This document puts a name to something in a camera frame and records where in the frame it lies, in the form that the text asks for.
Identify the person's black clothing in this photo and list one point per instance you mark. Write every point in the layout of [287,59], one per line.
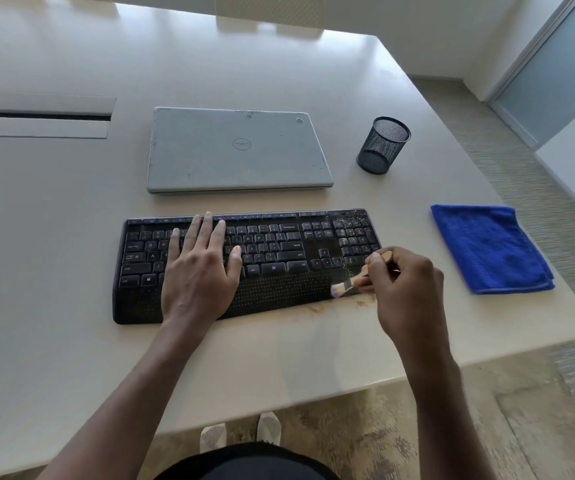
[247,462]

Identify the frosted glass door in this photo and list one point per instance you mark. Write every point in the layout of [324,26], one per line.
[552,64]

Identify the person's left forearm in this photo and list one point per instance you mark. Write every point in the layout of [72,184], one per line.
[112,409]

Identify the black mesh pen holder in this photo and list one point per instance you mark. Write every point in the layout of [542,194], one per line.
[382,144]

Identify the person's left hand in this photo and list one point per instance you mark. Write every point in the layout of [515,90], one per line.
[200,279]

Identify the person's right hand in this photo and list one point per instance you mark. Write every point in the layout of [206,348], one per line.
[407,299]

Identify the person's white shoe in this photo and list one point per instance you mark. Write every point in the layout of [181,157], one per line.
[269,428]
[212,437]

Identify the black keyboard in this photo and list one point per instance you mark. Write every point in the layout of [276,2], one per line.
[277,274]

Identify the small wooden brush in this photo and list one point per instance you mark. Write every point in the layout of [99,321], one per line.
[385,255]

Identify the silver laptop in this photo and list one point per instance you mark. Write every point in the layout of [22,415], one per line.
[227,154]

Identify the blue microfibre cloth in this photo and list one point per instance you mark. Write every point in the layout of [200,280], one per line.
[490,249]

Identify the cream perforated chair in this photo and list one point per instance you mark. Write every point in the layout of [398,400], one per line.
[272,7]

